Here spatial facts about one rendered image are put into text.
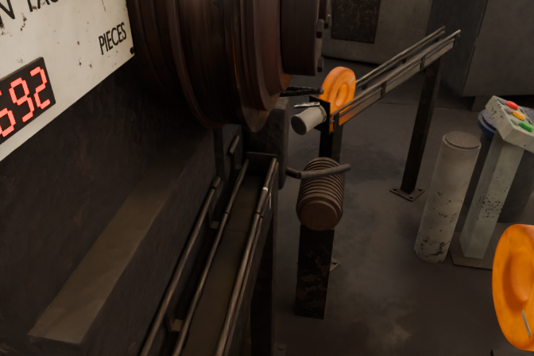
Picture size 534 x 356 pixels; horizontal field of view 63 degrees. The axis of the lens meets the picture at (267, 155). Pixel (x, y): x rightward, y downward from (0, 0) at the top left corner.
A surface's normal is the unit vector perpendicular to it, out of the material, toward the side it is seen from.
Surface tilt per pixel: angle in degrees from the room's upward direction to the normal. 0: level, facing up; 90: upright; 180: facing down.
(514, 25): 90
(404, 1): 90
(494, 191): 90
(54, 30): 90
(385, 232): 0
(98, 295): 0
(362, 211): 0
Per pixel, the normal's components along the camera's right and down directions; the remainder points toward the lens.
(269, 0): 0.28, 0.46
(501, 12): 0.08, 0.54
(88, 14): 0.98, 0.10
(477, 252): -0.18, 0.53
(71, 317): 0.00, -0.84
